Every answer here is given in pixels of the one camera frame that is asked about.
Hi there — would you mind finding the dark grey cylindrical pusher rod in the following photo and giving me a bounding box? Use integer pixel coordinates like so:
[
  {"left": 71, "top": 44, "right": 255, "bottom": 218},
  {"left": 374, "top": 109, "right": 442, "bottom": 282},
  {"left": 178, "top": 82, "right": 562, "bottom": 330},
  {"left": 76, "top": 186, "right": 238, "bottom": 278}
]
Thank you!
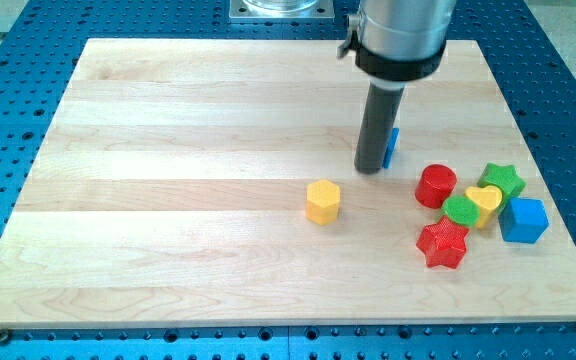
[{"left": 354, "top": 84, "right": 404, "bottom": 174}]

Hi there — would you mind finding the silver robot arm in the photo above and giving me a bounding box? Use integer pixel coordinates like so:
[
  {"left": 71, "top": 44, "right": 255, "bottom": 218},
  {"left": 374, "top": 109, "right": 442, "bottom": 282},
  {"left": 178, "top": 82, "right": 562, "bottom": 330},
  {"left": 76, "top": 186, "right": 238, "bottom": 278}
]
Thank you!
[{"left": 337, "top": 0, "right": 456, "bottom": 174}]

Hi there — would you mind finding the blue triangle block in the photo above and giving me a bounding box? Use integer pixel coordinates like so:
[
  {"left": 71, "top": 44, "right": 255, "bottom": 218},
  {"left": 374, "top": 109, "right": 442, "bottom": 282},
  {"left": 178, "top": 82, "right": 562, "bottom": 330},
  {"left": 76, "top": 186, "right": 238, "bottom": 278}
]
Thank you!
[{"left": 382, "top": 128, "right": 399, "bottom": 169}]

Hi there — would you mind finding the red cylinder block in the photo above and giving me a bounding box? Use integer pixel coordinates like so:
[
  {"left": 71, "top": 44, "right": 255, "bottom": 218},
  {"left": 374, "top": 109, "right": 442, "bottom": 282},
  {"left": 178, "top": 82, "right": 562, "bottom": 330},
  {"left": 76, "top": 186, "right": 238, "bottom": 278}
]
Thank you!
[{"left": 415, "top": 164, "right": 457, "bottom": 209}]

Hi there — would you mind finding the yellow hexagon block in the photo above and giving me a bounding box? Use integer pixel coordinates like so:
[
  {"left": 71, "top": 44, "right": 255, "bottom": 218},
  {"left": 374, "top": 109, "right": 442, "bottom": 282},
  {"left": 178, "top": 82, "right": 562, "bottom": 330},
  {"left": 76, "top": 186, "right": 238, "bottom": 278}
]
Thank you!
[{"left": 306, "top": 179, "right": 341, "bottom": 225}]

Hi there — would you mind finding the green cylinder block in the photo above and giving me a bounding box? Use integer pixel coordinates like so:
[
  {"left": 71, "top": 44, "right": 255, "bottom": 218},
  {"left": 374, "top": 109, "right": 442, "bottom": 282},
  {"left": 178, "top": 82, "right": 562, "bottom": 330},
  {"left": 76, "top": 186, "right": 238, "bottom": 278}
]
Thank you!
[{"left": 441, "top": 195, "right": 480, "bottom": 227}]

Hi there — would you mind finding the yellow heart block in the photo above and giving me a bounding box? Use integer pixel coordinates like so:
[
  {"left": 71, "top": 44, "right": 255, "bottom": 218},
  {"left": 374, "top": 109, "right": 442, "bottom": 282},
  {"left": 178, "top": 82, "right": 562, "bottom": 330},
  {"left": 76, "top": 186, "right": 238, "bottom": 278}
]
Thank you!
[{"left": 465, "top": 185, "right": 503, "bottom": 229}]

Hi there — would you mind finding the green star block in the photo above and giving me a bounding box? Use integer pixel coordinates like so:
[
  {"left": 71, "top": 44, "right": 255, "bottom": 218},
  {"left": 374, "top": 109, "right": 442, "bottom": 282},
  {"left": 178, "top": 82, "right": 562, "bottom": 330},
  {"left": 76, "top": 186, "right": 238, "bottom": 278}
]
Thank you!
[{"left": 477, "top": 163, "right": 526, "bottom": 208}]

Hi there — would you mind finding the red star block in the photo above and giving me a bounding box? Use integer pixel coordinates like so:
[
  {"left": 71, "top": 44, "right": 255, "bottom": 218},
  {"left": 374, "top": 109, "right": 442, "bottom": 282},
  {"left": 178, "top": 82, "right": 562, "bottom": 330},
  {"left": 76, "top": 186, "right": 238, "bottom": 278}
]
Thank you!
[{"left": 416, "top": 216, "right": 470, "bottom": 269}]

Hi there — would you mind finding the blue cube block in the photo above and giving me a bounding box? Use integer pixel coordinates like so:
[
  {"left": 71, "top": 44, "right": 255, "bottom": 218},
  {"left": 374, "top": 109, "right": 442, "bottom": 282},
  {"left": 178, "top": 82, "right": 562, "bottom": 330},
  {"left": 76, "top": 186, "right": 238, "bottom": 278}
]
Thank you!
[{"left": 498, "top": 197, "right": 550, "bottom": 244}]

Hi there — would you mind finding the wooden board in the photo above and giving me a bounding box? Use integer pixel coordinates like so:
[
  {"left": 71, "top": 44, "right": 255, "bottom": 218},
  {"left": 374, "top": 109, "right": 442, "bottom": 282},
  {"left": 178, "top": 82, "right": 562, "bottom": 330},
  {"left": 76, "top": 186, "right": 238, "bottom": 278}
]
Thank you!
[{"left": 0, "top": 39, "right": 576, "bottom": 329}]

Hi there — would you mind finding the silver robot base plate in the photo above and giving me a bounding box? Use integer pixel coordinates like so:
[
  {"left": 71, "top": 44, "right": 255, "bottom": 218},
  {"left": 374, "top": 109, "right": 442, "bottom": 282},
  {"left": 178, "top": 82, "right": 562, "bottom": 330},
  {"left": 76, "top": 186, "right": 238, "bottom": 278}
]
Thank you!
[{"left": 229, "top": 0, "right": 335, "bottom": 20}]

